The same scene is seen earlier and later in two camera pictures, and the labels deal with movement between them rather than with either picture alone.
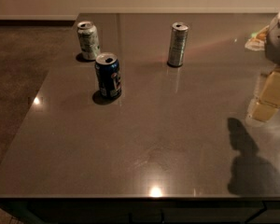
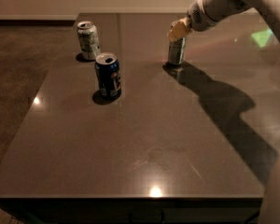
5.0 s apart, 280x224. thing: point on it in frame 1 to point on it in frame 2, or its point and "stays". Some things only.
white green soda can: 89,40 stays
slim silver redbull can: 177,44 stays
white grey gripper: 278,42 to 201,18
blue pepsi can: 108,73 stays
